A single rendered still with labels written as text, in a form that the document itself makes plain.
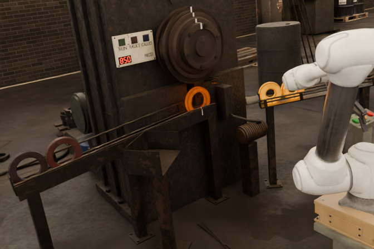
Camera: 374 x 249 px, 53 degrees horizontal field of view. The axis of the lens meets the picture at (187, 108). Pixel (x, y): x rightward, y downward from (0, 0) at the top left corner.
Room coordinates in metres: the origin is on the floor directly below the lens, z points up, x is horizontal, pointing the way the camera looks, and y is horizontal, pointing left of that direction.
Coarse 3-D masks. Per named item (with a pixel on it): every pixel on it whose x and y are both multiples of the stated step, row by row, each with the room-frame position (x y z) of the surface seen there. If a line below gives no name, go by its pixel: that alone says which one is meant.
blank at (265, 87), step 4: (264, 84) 2.48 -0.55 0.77; (268, 84) 2.48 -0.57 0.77; (272, 84) 2.48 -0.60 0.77; (276, 84) 2.48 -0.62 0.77; (260, 88) 2.48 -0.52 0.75; (264, 88) 2.48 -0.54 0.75; (268, 88) 2.48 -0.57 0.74; (272, 88) 2.48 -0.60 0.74; (276, 88) 2.48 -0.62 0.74; (280, 88) 2.47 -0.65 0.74; (260, 92) 2.48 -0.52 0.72; (264, 92) 2.48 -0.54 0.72; (276, 92) 2.48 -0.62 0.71; (280, 92) 2.47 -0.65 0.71; (260, 96) 2.48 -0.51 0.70; (264, 96) 2.48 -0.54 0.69; (272, 96) 2.50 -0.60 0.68; (276, 96) 2.48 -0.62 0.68; (268, 100) 2.48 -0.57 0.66
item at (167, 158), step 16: (144, 144) 1.96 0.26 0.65; (160, 144) 1.96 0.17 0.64; (176, 144) 1.93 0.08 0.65; (128, 160) 1.75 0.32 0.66; (144, 160) 1.71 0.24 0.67; (160, 160) 1.68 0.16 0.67; (160, 176) 1.68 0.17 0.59; (160, 192) 1.83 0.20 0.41; (160, 208) 1.83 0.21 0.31; (160, 224) 1.84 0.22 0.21; (160, 240) 1.96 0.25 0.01; (176, 240) 1.95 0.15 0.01
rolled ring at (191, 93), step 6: (192, 90) 2.32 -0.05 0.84; (198, 90) 2.34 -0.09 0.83; (204, 90) 2.37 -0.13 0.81; (186, 96) 2.32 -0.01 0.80; (192, 96) 2.31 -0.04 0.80; (204, 96) 2.39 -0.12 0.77; (186, 102) 2.30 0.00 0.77; (204, 102) 2.39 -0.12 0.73; (186, 108) 2.31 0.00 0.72; (192, 108) 2.31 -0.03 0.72
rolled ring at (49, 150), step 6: (60, 138) 1.86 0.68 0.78; (66, 138) 1.87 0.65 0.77; (72, 138) 1.89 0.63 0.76; (54, 144) 1.83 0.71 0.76; (60, 144) 1.85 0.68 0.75; (72, 144) 1.88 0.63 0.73; (78, 144) 1.90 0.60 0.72; (48, 150) 1.81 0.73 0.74; (54, 150) 1.83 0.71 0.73; (78, 150) 1.90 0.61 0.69; (48, 156) 1.81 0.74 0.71; (78, 156) 1.89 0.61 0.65; (48, 162) 1.81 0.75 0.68; (54, 162) 1.82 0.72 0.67
